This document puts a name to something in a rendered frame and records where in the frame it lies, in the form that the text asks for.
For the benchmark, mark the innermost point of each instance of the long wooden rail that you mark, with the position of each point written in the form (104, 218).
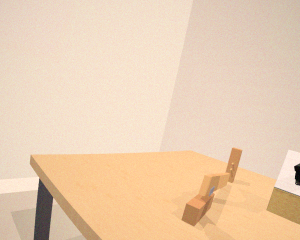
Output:
(218, 180)

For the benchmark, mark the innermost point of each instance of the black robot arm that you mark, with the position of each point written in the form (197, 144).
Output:
(297, 174)

